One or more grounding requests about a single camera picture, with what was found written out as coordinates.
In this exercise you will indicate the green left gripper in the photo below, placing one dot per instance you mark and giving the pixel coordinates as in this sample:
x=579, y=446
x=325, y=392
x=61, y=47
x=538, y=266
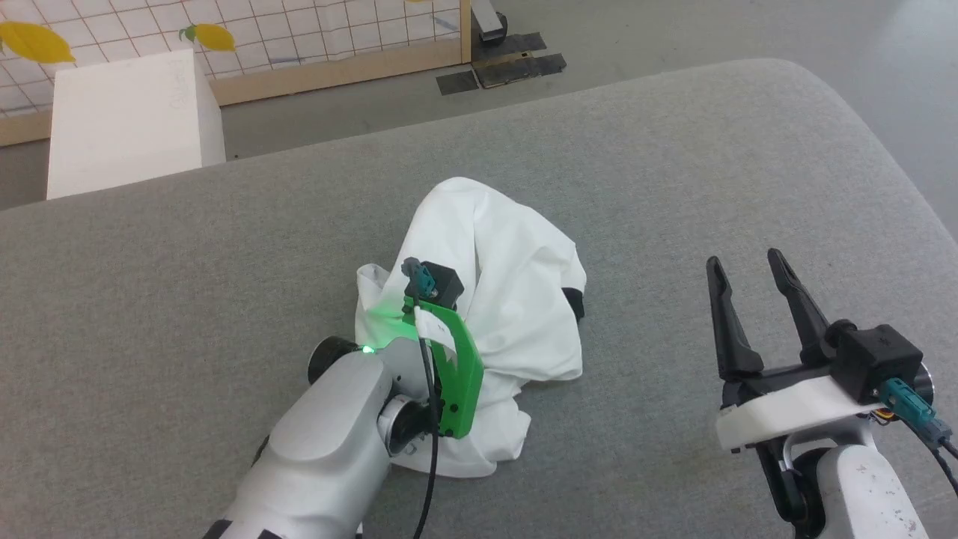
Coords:
x=460, y=374

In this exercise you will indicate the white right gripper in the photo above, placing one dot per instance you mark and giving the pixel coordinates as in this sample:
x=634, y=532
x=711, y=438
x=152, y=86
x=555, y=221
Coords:
x=786, y=415

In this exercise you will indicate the white garment with black sleeves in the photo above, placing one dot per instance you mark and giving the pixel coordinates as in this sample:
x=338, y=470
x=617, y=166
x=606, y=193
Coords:
x=509, y=247

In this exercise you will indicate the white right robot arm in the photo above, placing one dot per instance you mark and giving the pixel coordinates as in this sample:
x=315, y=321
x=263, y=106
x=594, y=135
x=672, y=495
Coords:
x=861, y=494

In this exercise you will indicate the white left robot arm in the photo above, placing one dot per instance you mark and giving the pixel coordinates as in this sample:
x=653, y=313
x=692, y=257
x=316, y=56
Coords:
x=329, y=449

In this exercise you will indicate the black floor tape strip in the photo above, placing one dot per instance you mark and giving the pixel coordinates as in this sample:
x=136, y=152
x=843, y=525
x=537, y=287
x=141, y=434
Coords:
x=456, y=81
x=520, y=69

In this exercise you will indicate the metal stand leg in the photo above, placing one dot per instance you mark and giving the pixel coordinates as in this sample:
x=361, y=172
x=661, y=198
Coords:
x=490, y=19

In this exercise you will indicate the wood-framed grid panel lemon print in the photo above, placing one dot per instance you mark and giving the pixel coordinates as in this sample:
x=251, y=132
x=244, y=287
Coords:
x=314, y=37

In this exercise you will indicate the white rectangular box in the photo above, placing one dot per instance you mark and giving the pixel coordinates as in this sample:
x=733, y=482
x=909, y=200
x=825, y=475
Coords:
x=127, y=120

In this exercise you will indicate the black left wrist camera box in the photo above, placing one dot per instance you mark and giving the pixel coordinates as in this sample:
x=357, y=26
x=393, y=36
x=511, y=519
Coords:
x=441, y=283

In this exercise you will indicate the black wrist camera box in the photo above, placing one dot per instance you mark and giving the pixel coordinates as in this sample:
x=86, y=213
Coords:
x=876, y=359
x=441, y=283

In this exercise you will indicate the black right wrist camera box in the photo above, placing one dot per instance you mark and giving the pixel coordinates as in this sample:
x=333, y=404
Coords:
x=876, y=359

